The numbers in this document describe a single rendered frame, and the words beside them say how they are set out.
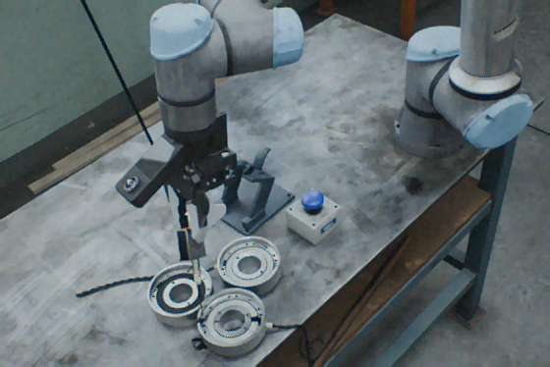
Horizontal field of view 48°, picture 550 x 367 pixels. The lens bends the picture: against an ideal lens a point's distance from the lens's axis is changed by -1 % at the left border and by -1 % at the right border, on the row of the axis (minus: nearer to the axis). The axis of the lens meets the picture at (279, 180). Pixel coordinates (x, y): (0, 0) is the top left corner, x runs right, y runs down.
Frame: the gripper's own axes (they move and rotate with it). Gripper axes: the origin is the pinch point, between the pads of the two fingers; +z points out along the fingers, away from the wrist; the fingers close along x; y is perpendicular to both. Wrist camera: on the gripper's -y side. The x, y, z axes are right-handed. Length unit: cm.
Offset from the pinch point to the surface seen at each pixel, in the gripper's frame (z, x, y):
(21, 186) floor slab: 93, 149, 18
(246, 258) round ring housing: 9.6, -3.1, 8.7
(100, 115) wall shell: 81, 156, 61
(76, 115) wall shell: 76, 156, 50
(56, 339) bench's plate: 16.1, 8.9, -21.7
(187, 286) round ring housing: 11.1, -0.1, -1.5
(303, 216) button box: 5.8, -5.0, 20.4
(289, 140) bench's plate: 8.5, 15.4, 36.6
